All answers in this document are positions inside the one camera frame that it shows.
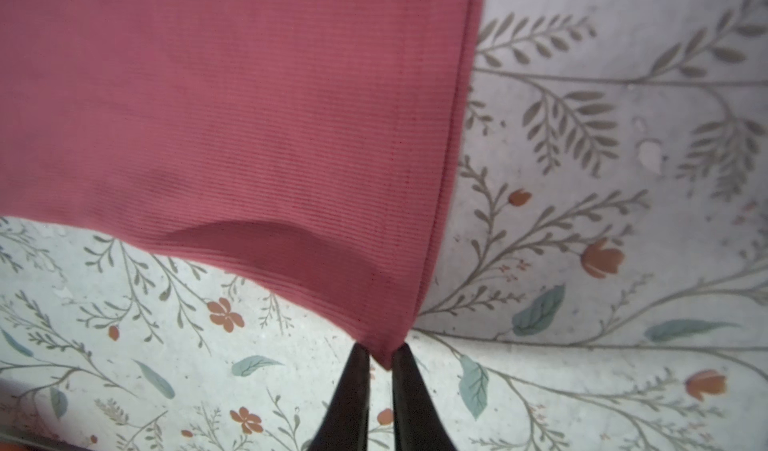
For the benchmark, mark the maroon tank top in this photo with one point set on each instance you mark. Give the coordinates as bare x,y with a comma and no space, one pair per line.
307,145

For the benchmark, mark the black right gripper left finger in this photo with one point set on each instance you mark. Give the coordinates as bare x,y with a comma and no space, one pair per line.
345,425

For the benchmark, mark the floral tablecloth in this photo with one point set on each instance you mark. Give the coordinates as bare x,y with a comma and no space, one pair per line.
601,282

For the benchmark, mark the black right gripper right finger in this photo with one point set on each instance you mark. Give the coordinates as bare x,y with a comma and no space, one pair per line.
417,426

